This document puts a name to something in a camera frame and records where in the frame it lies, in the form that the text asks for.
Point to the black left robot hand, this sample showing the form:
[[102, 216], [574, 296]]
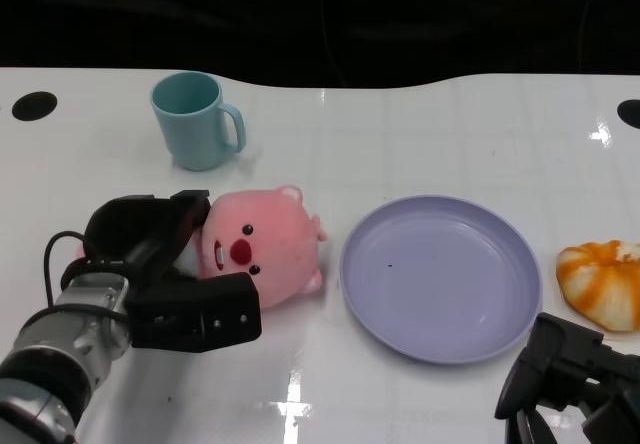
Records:
[[200, 314]]

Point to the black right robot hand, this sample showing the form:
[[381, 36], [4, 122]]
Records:
[[565, 364]]

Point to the pink plush doll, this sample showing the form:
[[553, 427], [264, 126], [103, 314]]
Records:
[[265, 239]]

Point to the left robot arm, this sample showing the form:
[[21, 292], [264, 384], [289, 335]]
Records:
[[60, 344]]

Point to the purple plastic plate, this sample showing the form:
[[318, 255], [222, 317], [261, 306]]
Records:
[[440, 279]]

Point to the orange white bread toy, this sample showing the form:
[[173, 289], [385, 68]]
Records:
[[600, 284]]

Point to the teal plastic mug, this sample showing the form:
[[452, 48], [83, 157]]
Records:
[[192, 124]]

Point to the black round table grommet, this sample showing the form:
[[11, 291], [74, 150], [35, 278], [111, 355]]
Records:
[[34, 106], [630, 113]]

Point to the black backdrop cloth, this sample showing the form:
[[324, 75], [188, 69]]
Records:
[[320, 14]]

